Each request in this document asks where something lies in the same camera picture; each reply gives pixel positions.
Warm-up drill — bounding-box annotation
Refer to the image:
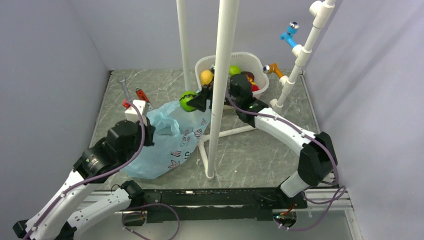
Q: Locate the red fake apple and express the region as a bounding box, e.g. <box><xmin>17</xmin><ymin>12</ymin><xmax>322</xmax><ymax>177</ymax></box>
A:
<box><xmin>251</xmin><ymin>84</ymin><xmax>260</xmax><ymax>92</ymax></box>

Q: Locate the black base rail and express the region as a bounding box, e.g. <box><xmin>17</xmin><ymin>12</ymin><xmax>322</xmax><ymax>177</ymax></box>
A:
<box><xmin>123</xmin><ymin>187</ymin><xmax>308</xmax><ymax>227</ymax></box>

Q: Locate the dark brown fake fruit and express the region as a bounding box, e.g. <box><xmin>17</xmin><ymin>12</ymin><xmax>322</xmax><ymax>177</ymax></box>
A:
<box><xmin>241</xmin><ymin>71</ymin><xmax>255</xmax><ymax>83</ymax></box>

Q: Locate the silver open-end wrench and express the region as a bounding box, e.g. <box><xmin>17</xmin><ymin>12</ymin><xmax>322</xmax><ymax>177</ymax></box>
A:
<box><xmin>118</xmin><ymin>77</ymin><xmax>132</xmax><ymax>101</ymax></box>

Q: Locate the white plastic basket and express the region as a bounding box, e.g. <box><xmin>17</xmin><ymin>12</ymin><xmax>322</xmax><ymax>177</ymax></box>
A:
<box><xmin>194</xmin><ymin>51</ymin><xmax>270</xmax><ymax>98</ymax></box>

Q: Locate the blue toy faucet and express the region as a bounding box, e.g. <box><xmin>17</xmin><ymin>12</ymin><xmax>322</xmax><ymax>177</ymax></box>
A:
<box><xmin>280</xmin><ymin>21</ymin><xmax>300</xmax><ymax>49</ymax></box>

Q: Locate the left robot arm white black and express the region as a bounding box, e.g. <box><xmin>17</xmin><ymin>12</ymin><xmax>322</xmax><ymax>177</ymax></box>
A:
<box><xmin>12</xmin><ymin>116</ymin><xmax>156</xmax><ymax>240</ymax></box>

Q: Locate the white PVC pipe frame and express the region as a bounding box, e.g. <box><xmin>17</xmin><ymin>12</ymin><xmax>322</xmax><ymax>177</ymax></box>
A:
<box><xmin>175</xmin><ymin>0</ymin><xmax>337</xmax><ymax>181</ymax></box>

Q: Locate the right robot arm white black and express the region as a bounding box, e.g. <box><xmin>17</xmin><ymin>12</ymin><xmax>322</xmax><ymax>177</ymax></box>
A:
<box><xmin>225</xmin><ymin>73</ymin><xmax>337</xmax><ymax>208</ymax></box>

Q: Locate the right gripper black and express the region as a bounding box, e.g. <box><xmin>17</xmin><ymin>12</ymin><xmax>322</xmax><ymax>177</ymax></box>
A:
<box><xmin>188</xmin><ymin>76</ymin><xmax>241</xmax><ymax>112</ymax></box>

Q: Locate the red handled adjustable wrench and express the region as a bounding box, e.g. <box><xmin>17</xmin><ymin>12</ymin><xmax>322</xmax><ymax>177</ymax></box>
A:
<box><xmin>135</xmin><ymin>87</ymin><xmax>155</xmax><ymax>111</ymax></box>

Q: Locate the green striped fake fruit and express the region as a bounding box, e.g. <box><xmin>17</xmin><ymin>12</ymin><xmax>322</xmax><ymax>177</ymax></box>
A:
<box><xmin>179</xmin><ymin>90</ymin><xmax>198</xmax><ymax>112</ymax></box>

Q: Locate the yellow fake lemon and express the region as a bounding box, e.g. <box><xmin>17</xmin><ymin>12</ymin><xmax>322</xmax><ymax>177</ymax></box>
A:
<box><xmin>199</xmin><ymin>69</ymin><xmax>215</xmax><ymax>87</ymax></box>

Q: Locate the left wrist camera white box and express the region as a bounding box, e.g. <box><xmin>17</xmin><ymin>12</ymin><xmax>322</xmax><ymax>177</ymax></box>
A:
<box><xmin>124</xmin><ymin>99</ymin><xmax>149</xmax><ymax>123</ymax></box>

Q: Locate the orange toy faucet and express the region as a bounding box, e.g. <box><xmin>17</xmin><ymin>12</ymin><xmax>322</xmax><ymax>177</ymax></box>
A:
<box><xmin>262</xmin><ymin>63</ymin><xmax>284</xmax><ymax>78</ymax></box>

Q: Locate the light blue plastic bag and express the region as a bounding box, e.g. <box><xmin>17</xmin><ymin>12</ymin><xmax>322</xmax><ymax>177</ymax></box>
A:
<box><xmin>122</xmin><ymin>100</ymin><xmax>211</xmax><ymax>180</ymax></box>

